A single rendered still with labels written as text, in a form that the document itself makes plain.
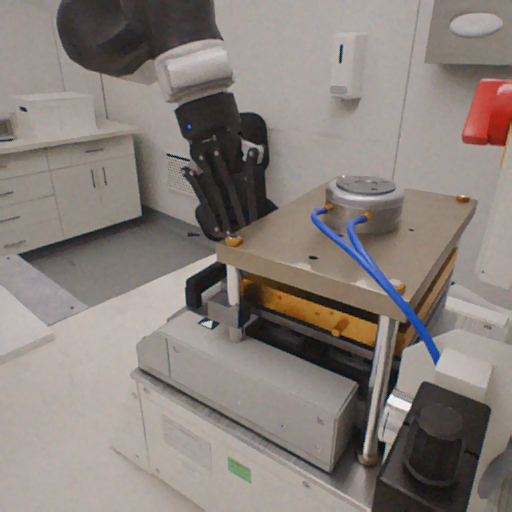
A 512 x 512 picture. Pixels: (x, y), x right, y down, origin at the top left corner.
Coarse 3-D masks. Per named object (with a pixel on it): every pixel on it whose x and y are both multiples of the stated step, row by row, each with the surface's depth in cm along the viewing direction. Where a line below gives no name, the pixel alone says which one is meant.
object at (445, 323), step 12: (216, 288) 60; (204, 300) 58; (180, 312) 55; (192, 312) 55; (204, 312) 55; (444, 312) 55; (456, 312) 55; (444, 324) 53; (432, 336) 51; (360, 408) 41; (360, 420) 42
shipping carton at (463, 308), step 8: (448, 296) 83; (448, 304) 81; (456, 304) 81; (464, 304) 81; (472, 304) 81; (464, 312) 78; (472, 312) 78; (480, 312) 78; (488, 312) 78; (496, 312) 78; (488, 320) 76; (496, 320) 76; (504, 320) 76
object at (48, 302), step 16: (16, 256) 119; (0, 272) 111; (16, 272) 111; (32, 272) 110; (16, 288) 103; (32, 288) 103; (48, 288) 103; (32, 304) 97; (48, 304) 97; (64, 304) 97; (80, 304) 97; (48, 320) 92
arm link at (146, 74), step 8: (24, 0) 58; (32, 0) 58; (40, 0) 58; (48, 0) 58; (56, 0) 58; (40, 8) 59; (48, 8) 59; (56, 8) 59; (144, 64) 55; (136, 72) 55; (144, 72) 56; (152, 72) 58; (128, 80) 60; (136, 80) 59; (144, 80) 60; (152, 80) 61
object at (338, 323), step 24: (264, 288) 44; (288, 288) 43; (432, 288) 43; (264, 312) 45; (288, 312) 43; (312, 312) 41; (336, 312) 40; (360, 312) 39; (312, 336) 42; (336, 336) 41; (360, 336) 39; (408, 336) 38
